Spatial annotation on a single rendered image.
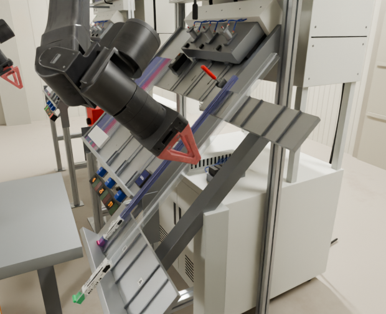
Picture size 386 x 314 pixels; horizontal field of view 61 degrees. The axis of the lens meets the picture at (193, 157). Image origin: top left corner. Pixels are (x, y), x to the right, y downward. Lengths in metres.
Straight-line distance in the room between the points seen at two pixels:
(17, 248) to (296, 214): 1.03
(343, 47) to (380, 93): 2.06
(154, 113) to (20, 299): 1.53
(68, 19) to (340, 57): 1.04
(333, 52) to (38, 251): 1.17
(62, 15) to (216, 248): 0.54
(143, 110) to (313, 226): 1.25
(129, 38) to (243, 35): 0.68
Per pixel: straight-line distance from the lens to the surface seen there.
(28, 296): 1.88
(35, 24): 5.01
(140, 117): 0.45
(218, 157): 1.47
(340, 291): 1.87
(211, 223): 0.71
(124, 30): 0.48
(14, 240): 1.15
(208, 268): 0.78
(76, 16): 0.56
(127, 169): 1.14
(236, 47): 1.08
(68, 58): 0.46
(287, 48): 1.11
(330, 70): 1.34
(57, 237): 1.11
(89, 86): 0.43
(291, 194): 1.38
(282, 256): 1.53
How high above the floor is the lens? 1.19
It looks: 21 degrees down
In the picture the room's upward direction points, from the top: straight up
